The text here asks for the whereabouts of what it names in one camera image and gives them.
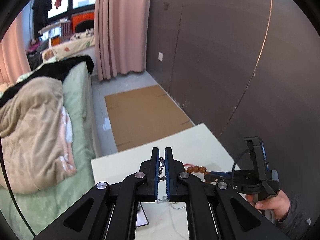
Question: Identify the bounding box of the flat brown cardboard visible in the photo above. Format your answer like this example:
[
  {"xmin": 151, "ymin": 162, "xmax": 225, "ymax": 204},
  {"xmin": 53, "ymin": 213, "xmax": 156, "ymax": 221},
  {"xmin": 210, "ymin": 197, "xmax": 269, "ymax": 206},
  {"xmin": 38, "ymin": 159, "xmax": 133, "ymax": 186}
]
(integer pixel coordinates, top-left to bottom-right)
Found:
[{"xmin": 105, "ymin": 85, "xmax": 194, "ymax": 152}]

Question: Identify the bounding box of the beige blanket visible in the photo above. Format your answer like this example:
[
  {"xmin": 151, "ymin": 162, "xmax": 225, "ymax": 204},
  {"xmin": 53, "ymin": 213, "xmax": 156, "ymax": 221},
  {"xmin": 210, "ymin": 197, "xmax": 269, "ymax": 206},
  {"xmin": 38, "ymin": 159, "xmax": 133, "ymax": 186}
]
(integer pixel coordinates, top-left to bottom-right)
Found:
[{"xmin": 1, "ymin": 77, "xmax": 76, "ymax": 194}]

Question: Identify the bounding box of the bed with green sheet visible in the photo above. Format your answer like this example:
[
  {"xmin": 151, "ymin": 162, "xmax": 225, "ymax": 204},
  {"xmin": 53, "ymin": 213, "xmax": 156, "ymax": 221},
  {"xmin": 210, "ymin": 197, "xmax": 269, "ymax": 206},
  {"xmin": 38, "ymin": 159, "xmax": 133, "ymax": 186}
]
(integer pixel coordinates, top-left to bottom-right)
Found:
[{"xmin": 1, "ymin": 62, "xmax": 98, "ymax": 239}]

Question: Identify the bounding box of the floral bedding far bed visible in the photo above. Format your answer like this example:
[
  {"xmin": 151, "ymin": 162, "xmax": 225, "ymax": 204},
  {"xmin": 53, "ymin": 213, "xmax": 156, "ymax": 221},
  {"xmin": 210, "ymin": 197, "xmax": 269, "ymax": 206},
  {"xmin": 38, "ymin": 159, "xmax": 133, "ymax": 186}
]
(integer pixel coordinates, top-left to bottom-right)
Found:
[{"xmin": 41, "ymin": 32, "xmax": 95, "ymax": 62}]

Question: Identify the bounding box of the person's right hand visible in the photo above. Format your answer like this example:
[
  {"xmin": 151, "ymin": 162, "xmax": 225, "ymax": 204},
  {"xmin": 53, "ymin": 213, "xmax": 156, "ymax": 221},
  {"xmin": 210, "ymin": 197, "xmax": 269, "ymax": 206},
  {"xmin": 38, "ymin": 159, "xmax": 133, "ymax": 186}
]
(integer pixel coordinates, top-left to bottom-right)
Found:
[{"xmin": 245, "ymin": 190, "xmax": 291, "ymax": 220}]

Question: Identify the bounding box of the black jewelry box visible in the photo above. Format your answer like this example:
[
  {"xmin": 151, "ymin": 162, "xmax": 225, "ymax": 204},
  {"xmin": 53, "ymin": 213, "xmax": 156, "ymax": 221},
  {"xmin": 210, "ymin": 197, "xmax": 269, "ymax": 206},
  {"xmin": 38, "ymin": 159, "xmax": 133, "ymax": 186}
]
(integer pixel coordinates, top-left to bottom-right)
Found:
[{"xmin": 136, "ymin": 202, "xmax": 149, "ymax": 228}]

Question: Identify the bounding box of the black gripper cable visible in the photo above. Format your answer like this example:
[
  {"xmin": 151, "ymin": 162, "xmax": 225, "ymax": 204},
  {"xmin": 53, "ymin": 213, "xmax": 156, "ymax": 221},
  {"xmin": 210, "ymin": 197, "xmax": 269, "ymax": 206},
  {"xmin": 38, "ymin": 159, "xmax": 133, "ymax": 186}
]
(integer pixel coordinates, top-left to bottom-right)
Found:
[{"xmin": 231, "ymin": 149, "xmax": 251, "ymax": 188}]

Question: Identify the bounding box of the silver chain necklace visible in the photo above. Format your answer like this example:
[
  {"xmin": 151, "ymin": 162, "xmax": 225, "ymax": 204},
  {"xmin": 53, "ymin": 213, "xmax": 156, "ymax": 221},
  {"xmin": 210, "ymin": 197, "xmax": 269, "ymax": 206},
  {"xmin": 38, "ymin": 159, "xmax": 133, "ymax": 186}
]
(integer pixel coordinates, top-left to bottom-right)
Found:
[{"xmin": 156, "ymin": 195, "xmax": 187, "ymax": 212}]

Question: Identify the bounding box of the black clothing on bed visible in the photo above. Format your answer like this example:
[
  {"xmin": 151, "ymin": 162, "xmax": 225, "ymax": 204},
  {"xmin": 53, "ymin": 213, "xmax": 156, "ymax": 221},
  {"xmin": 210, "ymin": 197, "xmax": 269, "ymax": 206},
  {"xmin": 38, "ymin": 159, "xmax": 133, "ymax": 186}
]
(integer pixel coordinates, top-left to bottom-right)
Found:
[{"xmin": 1, "ymin": 55, "xmax": 94, "ymax": 107}]

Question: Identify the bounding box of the pink curtain by window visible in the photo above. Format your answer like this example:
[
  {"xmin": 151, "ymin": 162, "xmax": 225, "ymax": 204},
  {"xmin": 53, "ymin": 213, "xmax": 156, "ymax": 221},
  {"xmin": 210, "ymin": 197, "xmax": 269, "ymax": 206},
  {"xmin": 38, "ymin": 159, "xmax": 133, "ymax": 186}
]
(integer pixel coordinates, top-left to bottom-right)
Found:
[{"xmin": 0, "ymin": 12, "xmax": 30, "ymax": 83}]

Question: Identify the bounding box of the pink curtain by wall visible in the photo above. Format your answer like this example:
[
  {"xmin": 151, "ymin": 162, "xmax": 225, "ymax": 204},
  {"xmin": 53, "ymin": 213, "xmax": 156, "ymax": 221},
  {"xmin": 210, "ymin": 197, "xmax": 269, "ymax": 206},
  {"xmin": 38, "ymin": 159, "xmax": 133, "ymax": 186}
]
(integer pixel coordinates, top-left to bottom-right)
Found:
[{"xmin": 94, "ymin": 0, "xmax": 150, "ymax": 81}]

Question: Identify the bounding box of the dark green bead bracelet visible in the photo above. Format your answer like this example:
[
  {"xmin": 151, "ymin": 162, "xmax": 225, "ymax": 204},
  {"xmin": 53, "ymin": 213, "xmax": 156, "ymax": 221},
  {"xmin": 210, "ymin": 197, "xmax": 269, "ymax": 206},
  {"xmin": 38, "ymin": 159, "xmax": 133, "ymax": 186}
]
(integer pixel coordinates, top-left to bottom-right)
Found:
[{"xmin": 158, "ymin": 156, "xmax": 166, "ymax": 183}]

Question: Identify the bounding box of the brown wooden bead bracelet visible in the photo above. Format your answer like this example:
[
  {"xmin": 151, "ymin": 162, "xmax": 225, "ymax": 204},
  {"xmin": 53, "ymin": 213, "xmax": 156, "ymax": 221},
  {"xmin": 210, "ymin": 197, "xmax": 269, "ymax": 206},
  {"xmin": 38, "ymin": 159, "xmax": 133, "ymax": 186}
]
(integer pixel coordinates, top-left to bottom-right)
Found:
[{"xmin": 183, "ymin": 162, "xmax": 213, "ymax": 183}]

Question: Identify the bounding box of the dark grey jacket sleeve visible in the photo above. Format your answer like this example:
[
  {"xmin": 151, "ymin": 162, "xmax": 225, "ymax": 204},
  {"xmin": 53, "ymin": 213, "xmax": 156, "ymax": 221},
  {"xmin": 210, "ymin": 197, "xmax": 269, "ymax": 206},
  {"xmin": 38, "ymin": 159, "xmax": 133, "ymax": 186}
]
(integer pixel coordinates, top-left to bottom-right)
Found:
[{"xmin": 274, "ymin": 191, "xmax": 314, "ymax": 240}]

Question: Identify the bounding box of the white wall socket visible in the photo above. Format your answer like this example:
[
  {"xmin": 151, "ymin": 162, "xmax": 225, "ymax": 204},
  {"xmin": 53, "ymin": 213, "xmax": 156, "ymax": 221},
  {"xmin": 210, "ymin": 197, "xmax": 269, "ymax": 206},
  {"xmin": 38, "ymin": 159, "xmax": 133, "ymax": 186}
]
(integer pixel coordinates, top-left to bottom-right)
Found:
[{"xmin": 158, "ymin": 52, "xmax": 163, "ymax": 62}]

